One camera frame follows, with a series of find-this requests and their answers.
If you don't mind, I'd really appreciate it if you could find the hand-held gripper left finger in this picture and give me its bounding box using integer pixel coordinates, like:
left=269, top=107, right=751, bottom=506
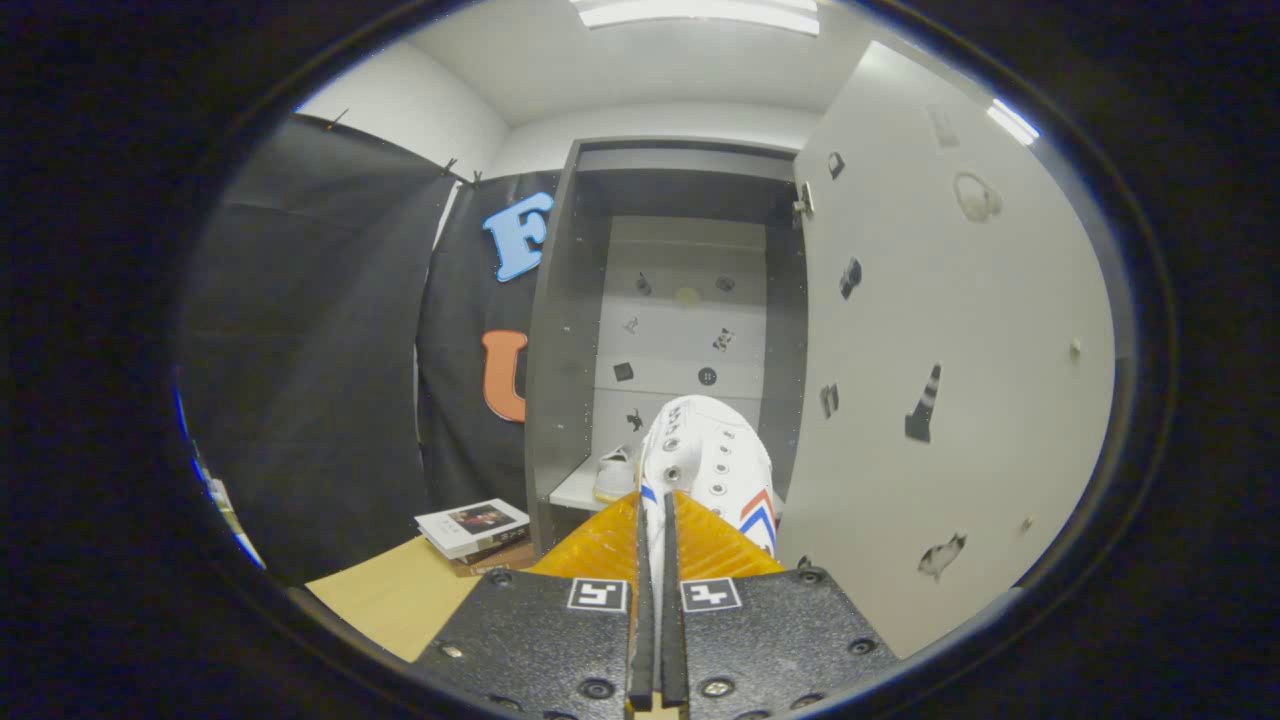
left=415, top=490, right=656, bottom=720

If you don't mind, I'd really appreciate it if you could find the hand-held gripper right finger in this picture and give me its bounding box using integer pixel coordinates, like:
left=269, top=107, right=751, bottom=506
left=660, top=490, right=901, bottom=720

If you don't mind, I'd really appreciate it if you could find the plain white shoe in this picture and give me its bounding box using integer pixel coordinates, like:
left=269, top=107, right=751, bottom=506
left=593, top=445, right=641, bottom=503

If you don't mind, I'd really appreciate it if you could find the white shoe with striped side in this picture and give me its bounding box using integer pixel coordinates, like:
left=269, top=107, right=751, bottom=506
left=637, top=395, right=779, bottom=601

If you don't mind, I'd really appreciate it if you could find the dark grey shoe cabinet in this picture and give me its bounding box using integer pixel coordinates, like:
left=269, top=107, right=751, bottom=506
left=523, top=137, right=811, bottom=561

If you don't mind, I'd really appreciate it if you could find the brown book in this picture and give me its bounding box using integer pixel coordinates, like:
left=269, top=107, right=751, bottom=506
left=450, top=540, right=536, bottom=578

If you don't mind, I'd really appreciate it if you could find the white book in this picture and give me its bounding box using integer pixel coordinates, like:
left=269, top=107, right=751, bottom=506
left=414, top=498, right=531, bottom=561

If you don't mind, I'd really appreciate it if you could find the black backdrop cloth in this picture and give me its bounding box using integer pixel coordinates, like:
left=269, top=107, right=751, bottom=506
left=178, top=113, right=561, bottom=586

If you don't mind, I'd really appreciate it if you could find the small ceiling light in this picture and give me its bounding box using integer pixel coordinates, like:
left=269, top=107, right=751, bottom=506
left=985, top=97, right=1041, bottom=146

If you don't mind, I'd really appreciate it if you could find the long ceiling light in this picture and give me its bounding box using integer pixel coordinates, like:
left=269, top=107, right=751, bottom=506
left=570, top=0, right=821, bottom=38

